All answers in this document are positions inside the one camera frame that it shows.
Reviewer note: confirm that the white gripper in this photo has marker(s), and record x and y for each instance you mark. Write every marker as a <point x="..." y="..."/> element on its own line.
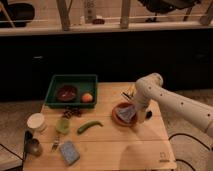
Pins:
<point x="141" y="113"/>

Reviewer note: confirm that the blue-grey towel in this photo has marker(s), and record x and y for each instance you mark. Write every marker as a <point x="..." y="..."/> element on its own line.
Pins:
<point x="126" y="113"/>

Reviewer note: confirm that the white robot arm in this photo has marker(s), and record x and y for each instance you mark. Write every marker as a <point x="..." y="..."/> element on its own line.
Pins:
<point x="150" y="88"/>

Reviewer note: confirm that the small white black can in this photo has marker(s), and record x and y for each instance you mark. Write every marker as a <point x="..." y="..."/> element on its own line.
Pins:
<point x="148" y="114"/>

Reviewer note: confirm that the orange plate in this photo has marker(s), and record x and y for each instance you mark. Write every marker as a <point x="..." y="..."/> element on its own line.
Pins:
<point x="118" y="120"/>

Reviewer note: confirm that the wooden chopsticks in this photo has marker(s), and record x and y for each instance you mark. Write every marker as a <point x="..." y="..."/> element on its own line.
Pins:
<point x="131" y="90"/>

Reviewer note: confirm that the orange fruit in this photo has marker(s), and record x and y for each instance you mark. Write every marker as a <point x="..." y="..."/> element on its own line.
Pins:
<point x="86" y="98"/>

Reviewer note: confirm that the green cucumber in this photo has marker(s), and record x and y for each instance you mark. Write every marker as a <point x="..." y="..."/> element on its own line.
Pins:
<point x="87" y="125"/>

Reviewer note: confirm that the green plastic tray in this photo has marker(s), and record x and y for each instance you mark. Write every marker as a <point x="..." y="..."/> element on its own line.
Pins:
<point x="85" y="83"/>

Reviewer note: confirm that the bunch of dark grapes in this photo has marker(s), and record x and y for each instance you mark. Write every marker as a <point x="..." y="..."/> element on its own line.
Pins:
<point x="69" y="112"/>

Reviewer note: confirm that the dark red bowl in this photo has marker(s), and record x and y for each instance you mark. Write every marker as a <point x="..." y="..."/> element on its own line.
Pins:
<point x="66" y="93"/>

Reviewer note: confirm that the green plastic cup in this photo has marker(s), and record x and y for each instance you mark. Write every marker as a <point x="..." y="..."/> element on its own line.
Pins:
<point x="62" y="126"/>

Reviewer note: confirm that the blue sponge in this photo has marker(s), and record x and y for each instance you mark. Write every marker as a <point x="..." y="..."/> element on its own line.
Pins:
<point x="69" y="153"/>

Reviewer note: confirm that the silver fork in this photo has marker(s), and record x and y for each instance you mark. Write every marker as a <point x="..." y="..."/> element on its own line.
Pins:
<point x="56" y="142"/>

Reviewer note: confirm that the black office chair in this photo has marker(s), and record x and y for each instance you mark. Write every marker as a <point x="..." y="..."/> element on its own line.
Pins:
<point x="166" y="6"/>

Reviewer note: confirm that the metal cup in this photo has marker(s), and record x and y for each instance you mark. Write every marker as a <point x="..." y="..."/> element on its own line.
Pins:
<point x="34" y="147"/>

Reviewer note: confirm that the black clamp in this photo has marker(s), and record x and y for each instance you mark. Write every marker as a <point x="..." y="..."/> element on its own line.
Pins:
<point x="27" y="136"/>

